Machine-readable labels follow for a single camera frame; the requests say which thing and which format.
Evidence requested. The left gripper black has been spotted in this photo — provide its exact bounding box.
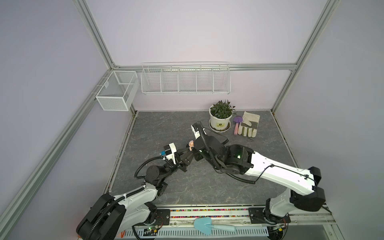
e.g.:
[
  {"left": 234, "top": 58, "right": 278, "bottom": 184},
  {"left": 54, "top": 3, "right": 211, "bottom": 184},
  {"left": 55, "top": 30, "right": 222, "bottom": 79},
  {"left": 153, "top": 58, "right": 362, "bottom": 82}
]
[{"left": 160, "top": 147, "right": 193, "bottom": 182}]

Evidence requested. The pink earbud charging case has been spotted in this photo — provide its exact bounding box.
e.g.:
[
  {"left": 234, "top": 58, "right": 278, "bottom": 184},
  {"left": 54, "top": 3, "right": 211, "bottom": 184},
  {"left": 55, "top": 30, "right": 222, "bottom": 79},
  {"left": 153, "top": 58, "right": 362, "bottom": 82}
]
[{"left": 188, "top": 140, "right": 194, "bottom": 151}]

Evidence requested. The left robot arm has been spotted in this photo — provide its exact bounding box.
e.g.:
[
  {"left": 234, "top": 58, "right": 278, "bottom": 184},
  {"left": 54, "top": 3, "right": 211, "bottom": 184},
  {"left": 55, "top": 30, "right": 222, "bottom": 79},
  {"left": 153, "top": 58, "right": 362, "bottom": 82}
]
[{"left": 76, "top": 149, "right": 194, "bottom": 240}]

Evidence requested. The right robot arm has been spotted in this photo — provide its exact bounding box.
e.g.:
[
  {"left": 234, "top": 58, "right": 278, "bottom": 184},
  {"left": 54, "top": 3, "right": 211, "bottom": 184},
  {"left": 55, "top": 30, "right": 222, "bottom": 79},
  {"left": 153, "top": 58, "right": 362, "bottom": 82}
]
[{"left": 190, "top": 122, "right": 326, "bottom": 225}]

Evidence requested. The white plant saucer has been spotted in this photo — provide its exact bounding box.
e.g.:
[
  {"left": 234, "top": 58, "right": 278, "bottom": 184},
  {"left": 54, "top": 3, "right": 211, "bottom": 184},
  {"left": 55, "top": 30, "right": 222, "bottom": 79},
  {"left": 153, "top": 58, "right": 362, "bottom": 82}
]
[{"left": 209, "top": 120, "right": 232, "bottom": 133}]

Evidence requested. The potted green plant white pot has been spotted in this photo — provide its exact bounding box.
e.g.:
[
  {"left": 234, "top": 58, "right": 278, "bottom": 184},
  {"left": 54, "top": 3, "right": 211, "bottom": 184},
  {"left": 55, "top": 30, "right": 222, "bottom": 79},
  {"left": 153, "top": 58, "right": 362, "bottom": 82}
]
[{"left": 209, "top": 100, "right": 235, "bottom": 121}]

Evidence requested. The purple pink garden trowel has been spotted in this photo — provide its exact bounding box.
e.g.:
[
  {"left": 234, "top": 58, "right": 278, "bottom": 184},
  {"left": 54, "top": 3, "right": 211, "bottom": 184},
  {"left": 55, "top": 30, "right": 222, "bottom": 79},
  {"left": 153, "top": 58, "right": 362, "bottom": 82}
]
[{"left": 234, "top": 116, "right": 243, "bottom": 136}]

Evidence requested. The teal garden trowel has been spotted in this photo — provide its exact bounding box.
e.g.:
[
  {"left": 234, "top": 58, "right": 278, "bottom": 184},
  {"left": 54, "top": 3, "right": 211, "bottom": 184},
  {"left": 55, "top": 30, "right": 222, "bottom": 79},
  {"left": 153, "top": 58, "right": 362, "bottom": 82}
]
[{"left": 194, "top": 217, "right": 236, "bottom": 235}]

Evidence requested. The white mesh box basket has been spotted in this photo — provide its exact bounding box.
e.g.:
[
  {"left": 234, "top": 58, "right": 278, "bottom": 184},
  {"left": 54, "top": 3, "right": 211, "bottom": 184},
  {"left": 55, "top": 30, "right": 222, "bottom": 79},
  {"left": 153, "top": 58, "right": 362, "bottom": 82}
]
[{"left": 96, "top": 71, "right": 140, "bottom": 112}]

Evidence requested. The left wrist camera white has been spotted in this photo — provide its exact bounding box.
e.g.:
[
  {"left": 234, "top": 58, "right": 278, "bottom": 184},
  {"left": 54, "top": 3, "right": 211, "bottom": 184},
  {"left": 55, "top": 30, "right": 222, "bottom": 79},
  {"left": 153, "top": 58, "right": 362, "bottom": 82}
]
[{"left": 161, "top": 143, "right": 177, "bottom": 165}]

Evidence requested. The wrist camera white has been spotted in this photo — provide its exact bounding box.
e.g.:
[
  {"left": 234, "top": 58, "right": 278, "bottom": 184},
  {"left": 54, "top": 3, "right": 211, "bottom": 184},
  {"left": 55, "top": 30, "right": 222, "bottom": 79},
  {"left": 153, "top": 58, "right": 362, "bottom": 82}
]
[
  {"left": 191, "top": 122, "right": 207, "bottom": 140},
  {"left": 161, "top": 143, "right": 177, "bottom": 165}
]

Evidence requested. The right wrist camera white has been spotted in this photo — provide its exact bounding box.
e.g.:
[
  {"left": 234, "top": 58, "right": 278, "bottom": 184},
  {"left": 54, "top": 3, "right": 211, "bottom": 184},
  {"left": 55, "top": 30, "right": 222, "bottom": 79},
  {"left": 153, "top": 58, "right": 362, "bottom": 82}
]
[{"left": 191, "top": 122, "right": 207, "bottom": 140}]

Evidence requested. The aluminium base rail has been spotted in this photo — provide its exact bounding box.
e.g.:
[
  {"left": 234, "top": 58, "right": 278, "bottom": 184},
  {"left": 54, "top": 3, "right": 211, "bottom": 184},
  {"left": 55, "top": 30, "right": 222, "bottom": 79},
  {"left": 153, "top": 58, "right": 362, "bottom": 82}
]
[{"left": 157, "top": 204, "right": 336, "bottom": 227}]

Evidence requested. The long white wire basket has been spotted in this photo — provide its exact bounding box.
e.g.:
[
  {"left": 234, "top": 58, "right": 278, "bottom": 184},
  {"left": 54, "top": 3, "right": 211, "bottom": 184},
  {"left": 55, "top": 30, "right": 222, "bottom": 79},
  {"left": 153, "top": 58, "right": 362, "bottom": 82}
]
[{"left": 141, "top": 62, "right": 232, "bottom": 95}]

